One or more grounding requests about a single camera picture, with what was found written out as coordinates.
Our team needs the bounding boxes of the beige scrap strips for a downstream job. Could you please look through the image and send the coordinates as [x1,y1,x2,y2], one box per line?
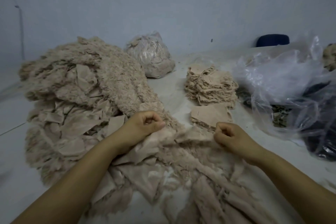
[89,124,279,224]

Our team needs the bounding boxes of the person's right forearm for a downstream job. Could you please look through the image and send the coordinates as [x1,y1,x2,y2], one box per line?
[256,150,336,224]

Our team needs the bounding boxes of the person's right hand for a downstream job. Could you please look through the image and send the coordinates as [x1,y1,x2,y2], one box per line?
[212,121,271,167]

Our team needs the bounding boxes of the person's left forearm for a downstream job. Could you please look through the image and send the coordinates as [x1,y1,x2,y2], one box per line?
[10,140,123,224]

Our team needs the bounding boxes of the large pile beige fabric scraps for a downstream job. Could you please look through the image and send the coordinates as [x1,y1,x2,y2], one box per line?
[18,36,176,217]

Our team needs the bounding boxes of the clear bag of beige scraps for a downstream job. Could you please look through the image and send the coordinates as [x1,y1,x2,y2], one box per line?
[125,31,176,79]

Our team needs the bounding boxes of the large clear plastic bag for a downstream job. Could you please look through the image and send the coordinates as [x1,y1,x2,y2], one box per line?
[233,35,336,161]

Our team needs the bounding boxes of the stack of sorted beige pieces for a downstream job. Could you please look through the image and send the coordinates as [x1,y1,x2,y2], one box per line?
[184,64,217,101]

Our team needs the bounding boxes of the blue chair back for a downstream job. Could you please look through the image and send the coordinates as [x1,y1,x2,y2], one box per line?
[255,34,291,48]

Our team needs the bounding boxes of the person's left hand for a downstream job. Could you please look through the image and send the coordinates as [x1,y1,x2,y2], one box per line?
[107,110,167,153]

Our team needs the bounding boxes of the beige fur pile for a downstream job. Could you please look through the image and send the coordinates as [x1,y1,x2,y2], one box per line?
[322,43,336,72]

